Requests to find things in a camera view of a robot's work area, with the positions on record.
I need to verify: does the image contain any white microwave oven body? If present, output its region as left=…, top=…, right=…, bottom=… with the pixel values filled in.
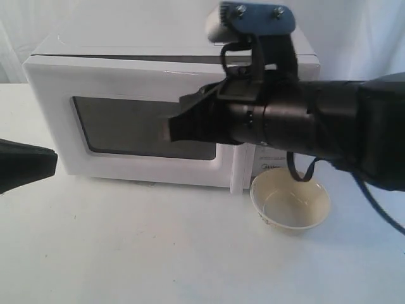
left=23, top=18, right=323, bottom=194

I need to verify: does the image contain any cream ceramic bowl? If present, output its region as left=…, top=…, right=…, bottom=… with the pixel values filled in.
left=249, top=168, right=332, bottom=234

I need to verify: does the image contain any white microwave door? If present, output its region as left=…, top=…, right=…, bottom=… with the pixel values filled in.
left=23, top=56, right=254, bottom=194

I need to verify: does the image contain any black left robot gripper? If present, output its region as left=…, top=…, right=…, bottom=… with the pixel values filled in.
left=0, top=139, right=58, bottom=194

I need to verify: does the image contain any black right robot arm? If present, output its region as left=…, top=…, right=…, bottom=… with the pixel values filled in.
left=168, top=35, right=404, bottom=191

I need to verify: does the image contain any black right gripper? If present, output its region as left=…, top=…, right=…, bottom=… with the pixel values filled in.
left=163, top=34, right=313, bottom=149

